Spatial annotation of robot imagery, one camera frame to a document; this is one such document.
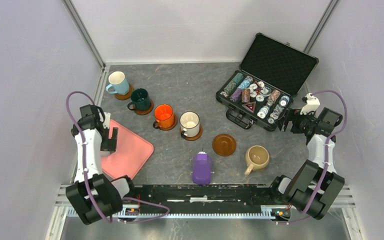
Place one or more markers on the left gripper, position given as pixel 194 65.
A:
pixel 109 144

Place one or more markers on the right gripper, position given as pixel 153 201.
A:
pixel 293 115

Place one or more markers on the dark green mug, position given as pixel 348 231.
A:
pixel 140 100

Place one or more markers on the orange mug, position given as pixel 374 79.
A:
pixel 163 116

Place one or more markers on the light blue mug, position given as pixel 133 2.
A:
pixel 118 83

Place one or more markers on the beige mug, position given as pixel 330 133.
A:
pixel 257 158

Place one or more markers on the white mug dark handle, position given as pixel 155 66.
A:
pixel 190 123

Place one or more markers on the brown wooden coaster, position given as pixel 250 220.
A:
pixel 126 96
pixel 224 145
pixel 193 138
pixel 175 121
pixel 147 111

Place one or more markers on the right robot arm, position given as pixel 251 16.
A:
pixel 316 185

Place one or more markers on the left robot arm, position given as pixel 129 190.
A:
pixel 92 195

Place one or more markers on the pink tray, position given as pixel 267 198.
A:
pixel 131 153

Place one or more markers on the black poker chip case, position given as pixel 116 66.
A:
pixel 270 74

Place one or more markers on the red black triangle card box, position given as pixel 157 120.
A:
pixel 250 106

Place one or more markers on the purple plastic box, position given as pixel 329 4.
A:
pixel 202 169

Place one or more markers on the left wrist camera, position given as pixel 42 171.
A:
pixel 106 121

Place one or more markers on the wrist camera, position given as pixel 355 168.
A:
pixel 312 103
pixel 106 121

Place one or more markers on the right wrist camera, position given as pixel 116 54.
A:
pixel 312 103

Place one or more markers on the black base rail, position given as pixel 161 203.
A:
pixel 192 199

